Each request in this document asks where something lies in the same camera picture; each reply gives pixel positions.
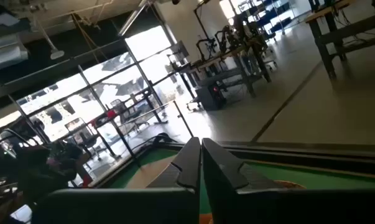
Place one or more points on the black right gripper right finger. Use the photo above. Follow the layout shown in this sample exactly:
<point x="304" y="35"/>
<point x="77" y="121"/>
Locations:
<point x="221" y="174"/>

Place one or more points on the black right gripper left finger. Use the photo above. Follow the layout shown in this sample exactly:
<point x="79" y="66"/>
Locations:
<point x="181" y="169"/>

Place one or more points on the light grey cloth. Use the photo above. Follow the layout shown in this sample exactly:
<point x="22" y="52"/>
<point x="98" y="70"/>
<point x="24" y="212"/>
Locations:
<point x="150" y="172"/>

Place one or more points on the black computer tower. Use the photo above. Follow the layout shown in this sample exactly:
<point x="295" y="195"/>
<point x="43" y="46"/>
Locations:
<point x="210" y="96"/>

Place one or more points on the red object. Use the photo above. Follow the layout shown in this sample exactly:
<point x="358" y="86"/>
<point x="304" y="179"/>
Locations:
<point x="87" y="181"/>

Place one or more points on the black office chair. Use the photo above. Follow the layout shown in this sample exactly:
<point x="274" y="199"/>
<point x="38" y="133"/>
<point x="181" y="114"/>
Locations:
<point x="81" y="135"/>

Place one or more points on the wooden workbench with robot arms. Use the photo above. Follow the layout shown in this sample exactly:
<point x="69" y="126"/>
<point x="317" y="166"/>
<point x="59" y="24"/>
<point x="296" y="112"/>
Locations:
<point x="224" y="56"/>

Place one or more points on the person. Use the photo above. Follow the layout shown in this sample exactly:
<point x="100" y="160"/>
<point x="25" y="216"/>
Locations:
<point x="41" y="174"/>

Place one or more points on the white pendant lamp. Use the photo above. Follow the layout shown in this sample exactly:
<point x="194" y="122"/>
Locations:
<point x="56" y="54"/>

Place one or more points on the wooden workbench with black legs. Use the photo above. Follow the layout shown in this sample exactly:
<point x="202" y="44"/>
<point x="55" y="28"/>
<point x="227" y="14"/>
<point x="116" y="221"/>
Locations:
<point x="339" y="31"/>

